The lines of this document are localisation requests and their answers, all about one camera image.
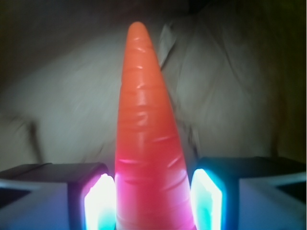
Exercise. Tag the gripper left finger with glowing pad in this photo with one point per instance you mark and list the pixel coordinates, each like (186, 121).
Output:
(48, 196)

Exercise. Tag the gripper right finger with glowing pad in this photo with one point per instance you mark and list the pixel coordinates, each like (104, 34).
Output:
(257, 193)

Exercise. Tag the orange plastic toy carrot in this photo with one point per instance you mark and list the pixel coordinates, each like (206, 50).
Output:
(152, 183)

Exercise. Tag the brown paper bag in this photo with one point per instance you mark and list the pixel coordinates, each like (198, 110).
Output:
(236, 74)

